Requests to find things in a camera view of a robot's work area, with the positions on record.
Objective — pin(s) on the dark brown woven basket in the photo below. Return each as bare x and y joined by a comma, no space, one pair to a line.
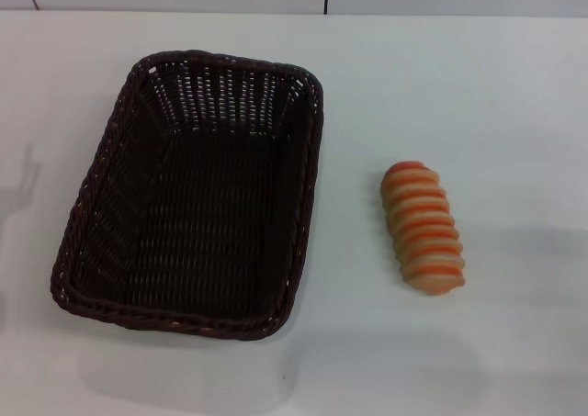
197,232

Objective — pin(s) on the orange striped bread roll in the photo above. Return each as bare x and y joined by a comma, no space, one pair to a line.
422,228

